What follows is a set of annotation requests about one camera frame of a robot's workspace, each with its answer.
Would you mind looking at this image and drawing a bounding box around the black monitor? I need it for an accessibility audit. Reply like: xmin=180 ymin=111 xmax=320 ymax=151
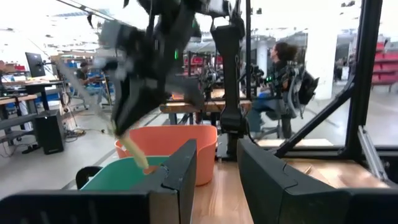
xmin=24 ymin=52 xmax=47 ymax=78

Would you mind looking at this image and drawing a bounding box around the silver metal bracket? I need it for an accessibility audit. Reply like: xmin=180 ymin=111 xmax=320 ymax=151
xmin=356 ymin=125 xmax=390 ymax=182

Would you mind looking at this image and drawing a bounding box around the wooden workbench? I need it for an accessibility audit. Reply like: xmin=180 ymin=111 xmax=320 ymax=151
xmin=159 ymin=88 xmax=253 ymax=125

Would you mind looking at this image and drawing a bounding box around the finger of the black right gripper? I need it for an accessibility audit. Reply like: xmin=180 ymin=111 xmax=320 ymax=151
xmin=116 ymin=78 xmax=171 ymax=137
xmin=110 ymin=78 xmax=141 ymax=137

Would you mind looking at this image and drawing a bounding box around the dark office desk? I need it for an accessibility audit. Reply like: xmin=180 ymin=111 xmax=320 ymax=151
xmin=21 ymin=80 xmax=66 ymax=113

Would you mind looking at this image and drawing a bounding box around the black table clamp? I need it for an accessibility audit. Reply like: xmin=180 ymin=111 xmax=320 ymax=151
xmin=75 ymin=165 xmax=104 ymax=190

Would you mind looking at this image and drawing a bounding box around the orange plastic bin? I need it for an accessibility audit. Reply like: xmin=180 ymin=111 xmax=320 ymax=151
xmin=114 ymin=124 xmax=218 ymax=187

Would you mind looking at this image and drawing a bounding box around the pale yellow handle knife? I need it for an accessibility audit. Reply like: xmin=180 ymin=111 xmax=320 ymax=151
xmin=57 ymin=60 xmax=150 ymax=171

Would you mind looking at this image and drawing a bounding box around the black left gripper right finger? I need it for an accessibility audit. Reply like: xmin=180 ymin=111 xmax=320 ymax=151
xmin=236 ymin=138 xmax=353 ymax=224

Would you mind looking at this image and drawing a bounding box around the green plastic bin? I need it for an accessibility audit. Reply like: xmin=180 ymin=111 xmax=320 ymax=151
xmin=80 ymin=154 xmax=171 ymax=191

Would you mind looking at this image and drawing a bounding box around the red shelving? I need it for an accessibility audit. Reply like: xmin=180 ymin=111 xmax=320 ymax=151
xmin=371 ymin=40 xmax=398 ymax=93

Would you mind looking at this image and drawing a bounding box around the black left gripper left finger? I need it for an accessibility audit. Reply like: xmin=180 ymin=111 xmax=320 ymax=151
xmin=131 ymin=138 xmax=198 ymax=224

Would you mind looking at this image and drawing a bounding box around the person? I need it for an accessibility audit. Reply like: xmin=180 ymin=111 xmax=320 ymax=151
xmin=247 ymin=41 xmax=312 ymax=139
xmin=75 ymin=61 xmax=105 ymax=96

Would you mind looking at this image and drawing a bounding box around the grey office chair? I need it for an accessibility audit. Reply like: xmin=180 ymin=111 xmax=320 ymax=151
xmin=264 ymin=67 xmax=307 ymax=140

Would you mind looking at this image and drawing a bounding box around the wooden top desk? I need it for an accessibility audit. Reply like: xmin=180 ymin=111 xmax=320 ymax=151
xmin=0 ymin=94 xmax=40 ymax=147

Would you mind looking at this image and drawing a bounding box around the black computer tower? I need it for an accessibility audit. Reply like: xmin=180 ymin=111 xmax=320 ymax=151
xmin=34 ymin=108 xmax=66 ymax=156

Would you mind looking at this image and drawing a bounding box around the black backpack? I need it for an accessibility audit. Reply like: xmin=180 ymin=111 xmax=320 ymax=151
xmin=297 ymin=70 xmax=320 ymax=106

